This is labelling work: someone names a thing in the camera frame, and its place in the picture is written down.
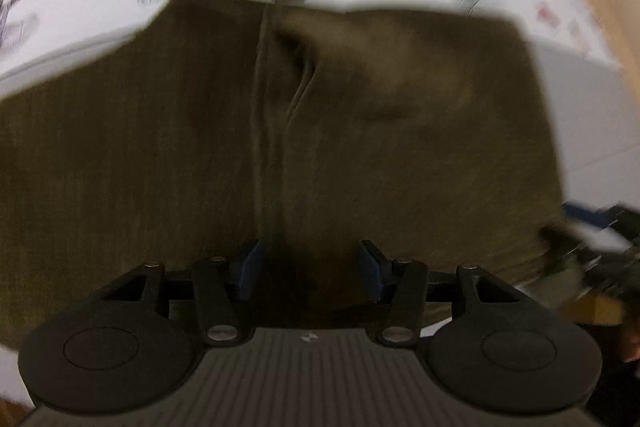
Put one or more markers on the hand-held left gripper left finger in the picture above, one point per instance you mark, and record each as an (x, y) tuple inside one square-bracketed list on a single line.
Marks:
[(250, 271)]

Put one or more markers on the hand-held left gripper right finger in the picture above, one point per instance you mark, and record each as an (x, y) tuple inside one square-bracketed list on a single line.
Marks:
[(371, 271)]

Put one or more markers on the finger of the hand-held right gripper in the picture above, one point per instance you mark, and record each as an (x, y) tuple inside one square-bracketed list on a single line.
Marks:
[(565, 241)]

